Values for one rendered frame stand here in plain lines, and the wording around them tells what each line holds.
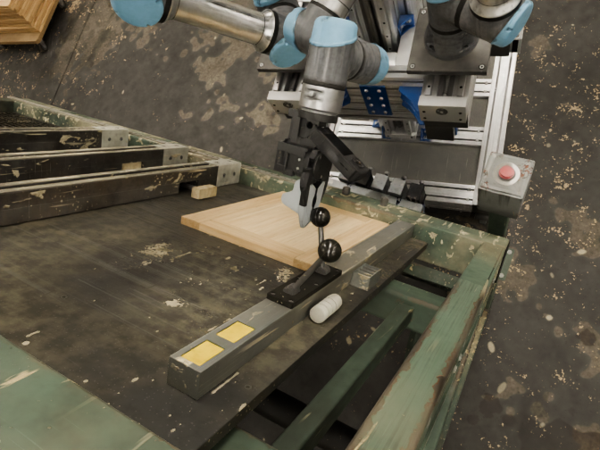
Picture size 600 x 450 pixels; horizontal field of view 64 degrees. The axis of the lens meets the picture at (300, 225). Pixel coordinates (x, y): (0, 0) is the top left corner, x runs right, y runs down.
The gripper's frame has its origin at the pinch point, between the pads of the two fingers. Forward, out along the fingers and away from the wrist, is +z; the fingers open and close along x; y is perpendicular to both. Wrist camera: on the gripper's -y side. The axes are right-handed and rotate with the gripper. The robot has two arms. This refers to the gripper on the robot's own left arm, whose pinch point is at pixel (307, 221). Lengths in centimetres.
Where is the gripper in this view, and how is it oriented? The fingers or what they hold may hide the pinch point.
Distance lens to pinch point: 89.6
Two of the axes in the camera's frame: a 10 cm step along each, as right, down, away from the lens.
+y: -8.6, -3.0, 4.1
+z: -1.9, 9.4, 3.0
